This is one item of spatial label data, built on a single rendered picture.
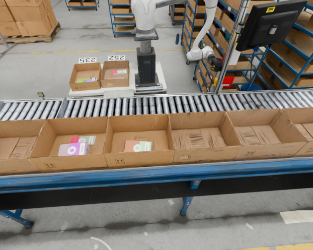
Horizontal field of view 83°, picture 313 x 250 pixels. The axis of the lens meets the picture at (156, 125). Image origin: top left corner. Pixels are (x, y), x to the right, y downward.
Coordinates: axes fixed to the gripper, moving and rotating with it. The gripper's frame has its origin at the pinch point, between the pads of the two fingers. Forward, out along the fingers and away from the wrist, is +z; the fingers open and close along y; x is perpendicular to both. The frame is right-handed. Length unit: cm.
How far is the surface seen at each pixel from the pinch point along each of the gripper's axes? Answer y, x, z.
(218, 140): -24, 6, 85
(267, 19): 12, -52, 29
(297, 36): 126, -2, -66
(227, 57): -1.5, -19.3, 16.8
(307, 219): 77, 94, 121
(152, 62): -65, -5, -4
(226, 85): 9.3, 13.3, 12.4
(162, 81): -53, 20, -9
